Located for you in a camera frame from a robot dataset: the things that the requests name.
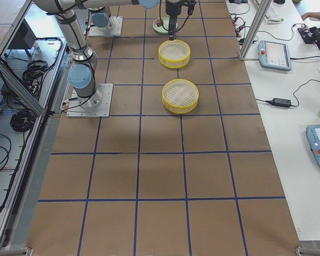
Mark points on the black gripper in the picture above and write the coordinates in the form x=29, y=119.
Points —
x=172, y=9

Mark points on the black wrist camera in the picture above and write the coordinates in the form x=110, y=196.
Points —
x=190, y=4

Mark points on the white keyboard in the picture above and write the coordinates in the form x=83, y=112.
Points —
x=272, y=16

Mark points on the brown bun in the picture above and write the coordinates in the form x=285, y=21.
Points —
x=159, y=23

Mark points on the black power adapter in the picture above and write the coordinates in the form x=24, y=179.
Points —
x=279, y=102

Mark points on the black electronics board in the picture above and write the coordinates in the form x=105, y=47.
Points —
x=307, y=34

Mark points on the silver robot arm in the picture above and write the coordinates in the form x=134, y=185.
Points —
x=82, y=71
x=103, y=7

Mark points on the yellow steamer basket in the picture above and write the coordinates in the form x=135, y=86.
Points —
x=174, y=54
x=180, y=96

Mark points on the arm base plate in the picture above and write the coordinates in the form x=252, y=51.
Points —
x=106, y=26
x=97, y=106

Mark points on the light green plate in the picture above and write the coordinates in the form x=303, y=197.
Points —
x=164, y=28

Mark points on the aluminium frame post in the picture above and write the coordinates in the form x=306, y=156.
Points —
x=255, y=25

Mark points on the person forearm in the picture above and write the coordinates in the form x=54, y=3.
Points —
x=311, y=15

